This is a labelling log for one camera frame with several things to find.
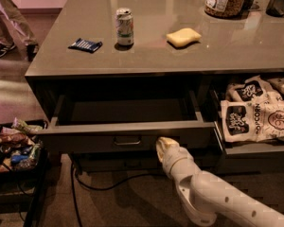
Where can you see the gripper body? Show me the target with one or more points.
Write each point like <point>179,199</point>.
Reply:
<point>176,156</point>

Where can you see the grey top drawer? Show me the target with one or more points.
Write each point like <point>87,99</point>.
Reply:
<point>120,125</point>

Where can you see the grey drawer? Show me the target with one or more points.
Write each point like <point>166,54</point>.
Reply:
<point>120,125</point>
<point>245,157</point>
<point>98,162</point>

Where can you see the grey bottom drawer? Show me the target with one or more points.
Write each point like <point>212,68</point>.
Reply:
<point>98,162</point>

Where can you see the grey right drawer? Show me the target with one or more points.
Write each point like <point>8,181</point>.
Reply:
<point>245,157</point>

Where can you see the grey counter cabinet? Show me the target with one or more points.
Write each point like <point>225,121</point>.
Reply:
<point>229,50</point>

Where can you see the rear popcorn bag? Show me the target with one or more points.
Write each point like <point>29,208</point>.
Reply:
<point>256,90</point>

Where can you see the popcorn bag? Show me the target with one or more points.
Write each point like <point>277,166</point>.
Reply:
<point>256,90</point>
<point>254,122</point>

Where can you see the front popcorn bag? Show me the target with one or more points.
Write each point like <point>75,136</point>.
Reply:
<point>254,122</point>

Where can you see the yellow sponge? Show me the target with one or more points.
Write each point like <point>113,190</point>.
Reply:
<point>183,37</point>

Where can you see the blue snack packet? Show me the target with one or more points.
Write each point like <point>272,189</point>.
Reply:
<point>85,45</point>

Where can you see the green white soda can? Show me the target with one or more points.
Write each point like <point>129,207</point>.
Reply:
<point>124,26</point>

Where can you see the green snack wrapper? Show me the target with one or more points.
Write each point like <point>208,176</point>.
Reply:
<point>23,126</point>

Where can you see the black snack tray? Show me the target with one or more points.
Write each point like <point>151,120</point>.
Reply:
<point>21,185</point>

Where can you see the blue snack wrapper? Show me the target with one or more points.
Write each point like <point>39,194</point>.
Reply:
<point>16,159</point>

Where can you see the brown snack wrapper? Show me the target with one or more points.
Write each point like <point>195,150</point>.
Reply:
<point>16,138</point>

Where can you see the large jar of nuts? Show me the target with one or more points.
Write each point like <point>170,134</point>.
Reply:
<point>223,8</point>

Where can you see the walking person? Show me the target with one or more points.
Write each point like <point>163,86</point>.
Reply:
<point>19,22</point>

